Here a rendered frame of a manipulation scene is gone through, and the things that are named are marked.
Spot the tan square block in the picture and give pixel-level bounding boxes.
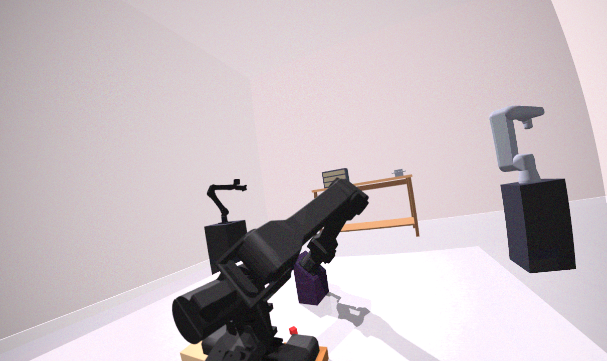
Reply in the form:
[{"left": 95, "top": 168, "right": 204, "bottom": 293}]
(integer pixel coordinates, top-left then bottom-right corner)
[{"left": 180, "top": 342, "right": 207, "bottom": 361}]

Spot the orange square block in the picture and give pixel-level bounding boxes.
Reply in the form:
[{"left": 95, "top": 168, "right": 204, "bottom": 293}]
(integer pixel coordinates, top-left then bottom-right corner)
[{"left": 316, "top": 346, "right": 329, "bottom": 361}]

